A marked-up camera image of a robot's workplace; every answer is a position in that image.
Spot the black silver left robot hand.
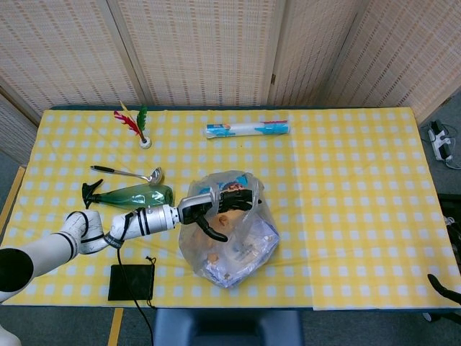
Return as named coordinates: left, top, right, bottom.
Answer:
left=176, top=189, right=255, bottom=242

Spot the white power strip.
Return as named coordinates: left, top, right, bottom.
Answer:
left=427, top=120, right=454, bottom=162

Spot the woven beige folding screen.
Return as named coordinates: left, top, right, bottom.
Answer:
left=0, top=0, right=461, bottom=167

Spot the orange plush toy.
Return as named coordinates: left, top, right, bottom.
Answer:
left=207, top=211, right=246, bottom=266

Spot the yellow white checked tablecloth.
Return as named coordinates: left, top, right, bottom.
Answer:
left=0, top=107, right=458, bottom=311

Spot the red green feather shuttlecock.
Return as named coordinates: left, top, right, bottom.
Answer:
left=113, top=101, right=153, bottom=150

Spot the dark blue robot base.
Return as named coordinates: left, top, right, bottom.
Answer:
left=153, top=309, right=305, bottom=346

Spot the black cable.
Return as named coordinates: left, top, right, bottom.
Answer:
left=115, top=216, right=156, bottom=340

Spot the clear plastic carrier bag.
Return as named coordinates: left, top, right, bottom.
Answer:
left=179, top=169, right=281, bottom=289

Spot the green spray bottle black trigger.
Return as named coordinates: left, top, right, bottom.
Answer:
left=81, top=179, right=174, bottom=210

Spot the black drawstring pouch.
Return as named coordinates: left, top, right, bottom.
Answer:
left=107, top=255, right=158, bottom=309

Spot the steel ladle black handle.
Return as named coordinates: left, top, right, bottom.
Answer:
left=89, top=164, right=164, bottom=185

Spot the blue white bag roll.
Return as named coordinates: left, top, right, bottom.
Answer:
left=205, top=120, right=291, bottom=140

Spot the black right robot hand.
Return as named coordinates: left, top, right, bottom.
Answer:
left=426, top=273, right=461, bottom=300

